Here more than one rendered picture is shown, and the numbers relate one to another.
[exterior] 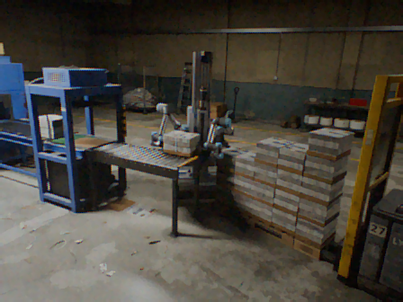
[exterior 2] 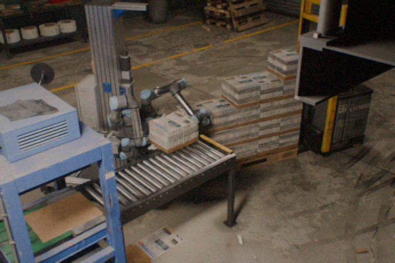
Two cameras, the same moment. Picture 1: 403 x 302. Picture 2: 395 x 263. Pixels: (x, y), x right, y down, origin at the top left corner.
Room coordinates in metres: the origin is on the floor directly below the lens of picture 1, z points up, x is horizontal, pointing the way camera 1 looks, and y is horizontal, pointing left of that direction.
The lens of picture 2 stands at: (1.98, 3.56, 2.89)
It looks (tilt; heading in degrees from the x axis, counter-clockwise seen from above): 28 degrees down; 293
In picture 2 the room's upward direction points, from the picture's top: 1 degrees counter-clockwise
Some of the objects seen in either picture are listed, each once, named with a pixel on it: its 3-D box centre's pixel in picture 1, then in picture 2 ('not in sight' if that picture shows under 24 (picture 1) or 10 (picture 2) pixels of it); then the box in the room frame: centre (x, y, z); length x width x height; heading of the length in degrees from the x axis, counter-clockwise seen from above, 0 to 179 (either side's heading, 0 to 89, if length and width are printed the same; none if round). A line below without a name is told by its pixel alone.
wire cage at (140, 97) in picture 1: (138, 89); not in sight; (11.27, 2.57, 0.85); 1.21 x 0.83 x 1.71; 64
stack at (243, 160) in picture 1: (261, 190); (228, 134); (3.37, -0.70, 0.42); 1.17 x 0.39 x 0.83; 46
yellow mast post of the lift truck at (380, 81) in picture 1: (362, 184); (334, 84); (2.33, -1.31, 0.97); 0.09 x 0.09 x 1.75; 46
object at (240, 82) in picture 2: (276, 142); (241, 81); (3.27, -0.80, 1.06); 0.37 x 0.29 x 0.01; 138
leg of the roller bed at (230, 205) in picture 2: (174, 207); (231, 195); (3.00, 0.31, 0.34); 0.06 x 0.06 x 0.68; 64
